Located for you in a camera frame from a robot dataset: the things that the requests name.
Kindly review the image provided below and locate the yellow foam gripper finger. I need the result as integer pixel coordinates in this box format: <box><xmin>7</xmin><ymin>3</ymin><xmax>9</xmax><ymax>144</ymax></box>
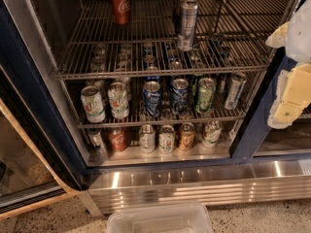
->
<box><xmin>265</xmin><ymin>21</ymin><xmax>290</xmax><ymax>49</ymax></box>
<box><xmin>267</xmin><ymin>62</ymin><xmax>311</xmax><ymax>129</ymax></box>

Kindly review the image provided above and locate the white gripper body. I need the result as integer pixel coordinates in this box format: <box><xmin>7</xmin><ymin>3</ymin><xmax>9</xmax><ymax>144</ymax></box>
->
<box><xmin>286</xmin><ymin>0</ymin><xmax>311</xmax><ymax>63</ymax></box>

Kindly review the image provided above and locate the silver blue Red Bull can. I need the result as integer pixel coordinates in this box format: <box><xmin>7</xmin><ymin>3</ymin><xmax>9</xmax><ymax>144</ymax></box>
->
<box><xmin>177</xmin><ymin>0</ymin><xmax>198</xmax><ymax>51</ymax></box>

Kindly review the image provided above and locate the silver can middle shelf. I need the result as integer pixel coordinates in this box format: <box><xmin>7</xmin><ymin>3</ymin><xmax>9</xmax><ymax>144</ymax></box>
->
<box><xmin>225</xmin><ymin>73</ymin><xmax>246</xmax><ymax>110</ymax></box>

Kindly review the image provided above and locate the green soda can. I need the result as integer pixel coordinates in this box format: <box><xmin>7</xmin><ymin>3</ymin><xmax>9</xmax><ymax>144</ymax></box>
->
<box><xmin>195</xmin><ymin>78</ymin><xmax>216</xmax><ymax>114</ymax></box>

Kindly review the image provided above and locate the white red can bottom right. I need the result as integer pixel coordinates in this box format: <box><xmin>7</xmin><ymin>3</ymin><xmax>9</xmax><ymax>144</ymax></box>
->
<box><xmin>202</xmin><ymin>120</ymin><xmax>222</xmax><ymax>148</ymax></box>

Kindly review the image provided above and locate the stainless steel fridge base grille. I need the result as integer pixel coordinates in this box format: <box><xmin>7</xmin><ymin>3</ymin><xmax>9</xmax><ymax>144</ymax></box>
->
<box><xmin>88</xmin><ymin>159</ymin><xmax>311</xmax><ymax>214</ymax></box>

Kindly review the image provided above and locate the blue Pepsi can right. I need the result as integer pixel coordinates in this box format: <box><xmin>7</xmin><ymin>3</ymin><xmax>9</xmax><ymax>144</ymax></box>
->
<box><xmin>170</xmin><ymin>79</ymin><xmax>189</xmax><ymax>115</ymax></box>

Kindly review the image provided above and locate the blue pepsi can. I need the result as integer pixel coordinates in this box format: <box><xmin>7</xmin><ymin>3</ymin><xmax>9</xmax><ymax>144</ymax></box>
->
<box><xmin>170</xmin><ymin>79</ymin><xmax>189</xmax><ymax>115</ymax></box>
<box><xmin>143</xmin><ymin>82</ymin><xmax>161</xmax><ymax>117</ymax></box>

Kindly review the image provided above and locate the orange brown can bottom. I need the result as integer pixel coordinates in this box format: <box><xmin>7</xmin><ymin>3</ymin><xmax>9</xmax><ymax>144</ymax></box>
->
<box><xmin>179</xmin><ymin>123</ymin><xmax>195</xmax><ymax>150</ymax></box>

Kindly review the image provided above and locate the blue Pepsi can left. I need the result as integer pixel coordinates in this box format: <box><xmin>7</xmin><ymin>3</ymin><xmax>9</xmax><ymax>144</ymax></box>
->
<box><xmin>143</xmin><ymin>82</ymin><xmax>161</xmax><ymax>117</ymax></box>

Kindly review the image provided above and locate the red Coca-Cola can top shelf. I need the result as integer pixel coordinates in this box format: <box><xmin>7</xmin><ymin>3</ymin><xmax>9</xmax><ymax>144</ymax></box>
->
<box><xmin>110</xmin><ymin>0</ymin><xmax>130</xmax><ymax>25</ymax></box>

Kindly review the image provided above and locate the white green 7up can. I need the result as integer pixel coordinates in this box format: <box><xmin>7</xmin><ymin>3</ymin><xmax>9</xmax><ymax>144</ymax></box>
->
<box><xmin>81</xmin><ymin>85</ymin><xmax>106</xmax><ymax>123</ymax></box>
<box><xmin>108</xmin><ymin>82</ymin><xmax>129</xmax><ymax>119</ymax></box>

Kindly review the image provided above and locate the red Coca-Cola can bottom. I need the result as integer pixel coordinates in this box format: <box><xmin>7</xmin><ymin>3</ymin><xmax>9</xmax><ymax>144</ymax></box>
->
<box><xmin>108</xmin><ymin>127</ymin><xmax>126</xmax><ymax>151</ymax></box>

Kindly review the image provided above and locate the white green 7UP can left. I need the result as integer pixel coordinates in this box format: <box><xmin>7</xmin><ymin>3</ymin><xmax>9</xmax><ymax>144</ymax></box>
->
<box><xmin>81</xmin><ymin>85</ymin><xmax>106</xmax><ymax>123</ymax></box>

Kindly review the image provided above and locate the silver blue can bottom left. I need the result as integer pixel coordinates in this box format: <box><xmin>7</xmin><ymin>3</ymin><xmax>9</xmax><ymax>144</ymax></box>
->
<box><xmin>86</xmin><ymin>128</ymin><xmax>106</xmax><ymax>154</ymax></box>

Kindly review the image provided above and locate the open glass fridge door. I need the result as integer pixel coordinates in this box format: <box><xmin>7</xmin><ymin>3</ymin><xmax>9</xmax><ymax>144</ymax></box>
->
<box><xmin>0</xmin><ymin>72</ymin><xmax>78</xmax><ymax>220</ymax></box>

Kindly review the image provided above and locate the clear plastic bin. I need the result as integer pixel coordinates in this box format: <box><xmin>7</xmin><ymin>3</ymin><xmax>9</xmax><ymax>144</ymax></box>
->
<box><xmin>106</xmin><ymin>202</ymin><xmax>214</xmax><ymax>233</ymax></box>

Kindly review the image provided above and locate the middle wire shelf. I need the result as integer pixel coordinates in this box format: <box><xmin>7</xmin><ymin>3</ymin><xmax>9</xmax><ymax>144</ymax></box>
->
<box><xmin>78</xmin><ymin>72</ymin><xmax>259</xmax><ymax>129</ymax></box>

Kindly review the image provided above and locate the wire shelf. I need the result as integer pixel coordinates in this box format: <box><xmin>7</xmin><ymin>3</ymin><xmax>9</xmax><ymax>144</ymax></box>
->
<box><xmin>78</xmin><ymin>72</ymin><xmax>259</xmax><ymax>129</ymax></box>
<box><xmin>54</xmin><ymin>0</ymin><xmax>290</xmax><ymax>81</ymax></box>

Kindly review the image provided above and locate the top wire shelf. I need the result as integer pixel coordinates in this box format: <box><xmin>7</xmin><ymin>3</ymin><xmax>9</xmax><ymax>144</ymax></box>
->
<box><xmin>54</xmin><ymin>0</ymin><xmax>290</xmax><ymax>81</ymax></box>

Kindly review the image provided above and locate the blue fridge centre post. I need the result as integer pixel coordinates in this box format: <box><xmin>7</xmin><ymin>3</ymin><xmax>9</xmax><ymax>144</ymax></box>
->
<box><xmin>229</xmin><ymin>50</ymin><xmax>295</xmax><ymax>162</ymax></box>

